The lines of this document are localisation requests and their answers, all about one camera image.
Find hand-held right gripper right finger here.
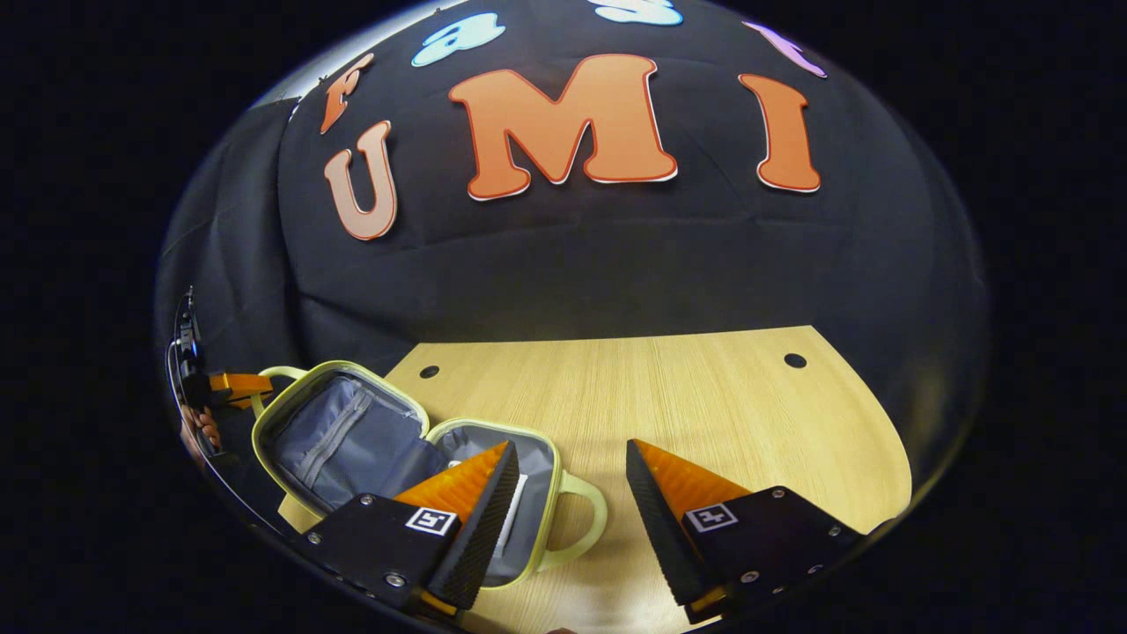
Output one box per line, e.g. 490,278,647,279
625,437,870,626

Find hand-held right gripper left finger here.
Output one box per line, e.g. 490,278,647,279
302,439,522,617

